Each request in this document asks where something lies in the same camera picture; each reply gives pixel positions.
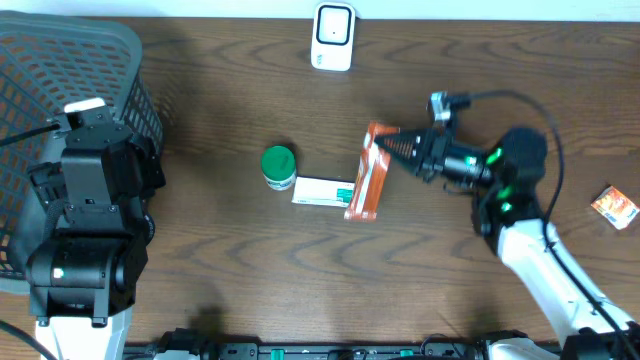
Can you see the green lid jar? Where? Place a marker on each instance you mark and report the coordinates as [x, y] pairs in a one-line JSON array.
[[278, 165]]

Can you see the grey plastic mesh basket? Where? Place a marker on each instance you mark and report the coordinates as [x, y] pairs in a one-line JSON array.
[[48, 62]]

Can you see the white barcode scanner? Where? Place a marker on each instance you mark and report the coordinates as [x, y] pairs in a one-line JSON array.
[[333, 36]]

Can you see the orange small carton box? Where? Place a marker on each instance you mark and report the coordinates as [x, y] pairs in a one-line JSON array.
[[617, 208]]

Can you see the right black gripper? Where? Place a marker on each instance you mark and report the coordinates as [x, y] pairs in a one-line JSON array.
[[430, 152]]

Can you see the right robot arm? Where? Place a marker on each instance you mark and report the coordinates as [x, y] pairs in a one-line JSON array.
[[507, 214]]

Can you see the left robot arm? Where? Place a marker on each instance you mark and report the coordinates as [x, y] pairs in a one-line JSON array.
[[83, 275]]

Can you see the white green medicine box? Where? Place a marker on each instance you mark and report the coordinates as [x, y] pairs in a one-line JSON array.
[[322, 192]]

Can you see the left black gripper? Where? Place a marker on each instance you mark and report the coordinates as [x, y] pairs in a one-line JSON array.
[[135, 162]]

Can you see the red orange snack bar wrapper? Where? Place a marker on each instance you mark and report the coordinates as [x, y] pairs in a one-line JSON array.
[[372, 172]]

